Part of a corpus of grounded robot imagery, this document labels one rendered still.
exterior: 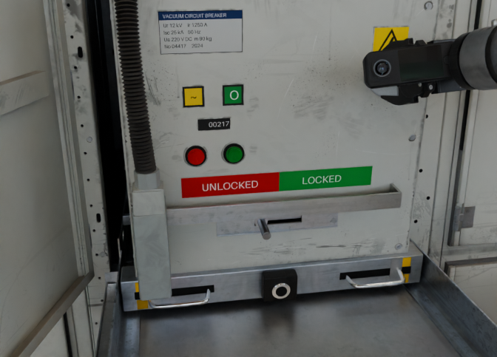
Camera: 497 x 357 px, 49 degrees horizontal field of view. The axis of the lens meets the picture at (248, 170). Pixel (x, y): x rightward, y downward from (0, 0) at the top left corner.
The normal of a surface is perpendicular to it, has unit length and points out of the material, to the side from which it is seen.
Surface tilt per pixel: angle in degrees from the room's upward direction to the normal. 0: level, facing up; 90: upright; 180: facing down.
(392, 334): 0
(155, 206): 64
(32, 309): 90
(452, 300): 90
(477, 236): 90
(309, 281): 94
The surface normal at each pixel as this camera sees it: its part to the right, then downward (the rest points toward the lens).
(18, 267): 0.99, 0.04
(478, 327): -0.99, 0.07
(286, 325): -0.01, -0.94
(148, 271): 0.16, 0.39
